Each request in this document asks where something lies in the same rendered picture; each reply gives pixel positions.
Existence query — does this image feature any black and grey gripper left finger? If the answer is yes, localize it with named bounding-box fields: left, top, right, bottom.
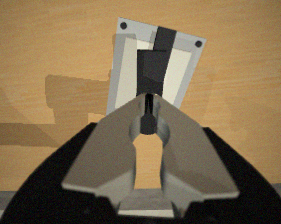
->
left=0, top=92, right=149, bottom=224

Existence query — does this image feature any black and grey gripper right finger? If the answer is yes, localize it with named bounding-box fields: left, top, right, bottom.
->
left=149, top=93, right=281, bottom=224

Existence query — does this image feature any grey metal mounting plate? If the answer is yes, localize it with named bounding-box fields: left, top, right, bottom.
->
left=106, top=17, right=206, bottom=116

